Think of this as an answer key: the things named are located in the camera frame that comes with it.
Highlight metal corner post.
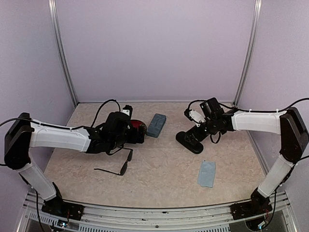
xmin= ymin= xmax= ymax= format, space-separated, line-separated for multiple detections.
xmin=48 ymin=0 xmax=79 ymax=107
xmin=233 ymin=0 xmax=262 ymax=106

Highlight blue-grey hard glasses case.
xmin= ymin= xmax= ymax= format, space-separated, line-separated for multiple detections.
xmin=146 ymin=113 xmax=167 ymax=138

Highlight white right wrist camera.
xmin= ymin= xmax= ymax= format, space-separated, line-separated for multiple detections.
xmin=184 ymin=108 xmax=206 ymax=127

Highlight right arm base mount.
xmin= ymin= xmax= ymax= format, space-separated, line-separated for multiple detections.
xmin=230 ymin=188 xmax=273 ymax=220

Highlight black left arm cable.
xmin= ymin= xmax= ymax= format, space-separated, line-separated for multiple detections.
xmin=0 ymin=99 xmax=121 ymax=167

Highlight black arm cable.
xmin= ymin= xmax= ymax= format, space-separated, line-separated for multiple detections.
xmin=0 ymin=99 xmax=121 ymax=167
xmin=187 ymin=97 xmax=309 ymax=121

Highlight red floral plate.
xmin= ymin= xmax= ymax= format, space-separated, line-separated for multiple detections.
xmin=131 ymin=119 xmax=147 ymax=140

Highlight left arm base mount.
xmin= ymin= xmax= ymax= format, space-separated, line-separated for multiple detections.
xmin=42 ymin=182 xmax=84 ymax=221

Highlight right metal corner post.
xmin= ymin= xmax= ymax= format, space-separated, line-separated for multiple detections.
xmin=233 ymin=0 xmax=262 ymax=106

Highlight black glasses case beige lining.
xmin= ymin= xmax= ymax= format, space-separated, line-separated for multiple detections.
xmin=176 ymin=131 xmax=203 ymax=154

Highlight black frame sunglasses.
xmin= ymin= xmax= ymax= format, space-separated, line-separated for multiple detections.
xmin=93 ymin=147 xmax=134 ymax=176

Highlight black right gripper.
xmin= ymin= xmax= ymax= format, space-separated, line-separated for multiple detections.
xmin=184 ymin=117 xmax=218 ymax=145

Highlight folded blue cloth pouch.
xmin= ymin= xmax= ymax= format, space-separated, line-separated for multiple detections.
xmin=197 ymin=160 xmax=216 ymax=188

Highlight left metal corner post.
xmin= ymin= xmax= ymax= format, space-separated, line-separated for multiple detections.
xmin=48 ymin=0 xmax=79 ymax=107

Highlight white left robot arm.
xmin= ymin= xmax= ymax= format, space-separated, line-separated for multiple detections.
xmin=4 ymin=110 xmax=146 ymax=215

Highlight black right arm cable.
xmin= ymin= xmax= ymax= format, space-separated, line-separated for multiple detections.
xmin=187 ymin=97 xmax=309 ymax=121

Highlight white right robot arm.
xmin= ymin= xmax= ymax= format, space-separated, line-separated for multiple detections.
xmin=176 ymin=98 xmax=309 ymax=215

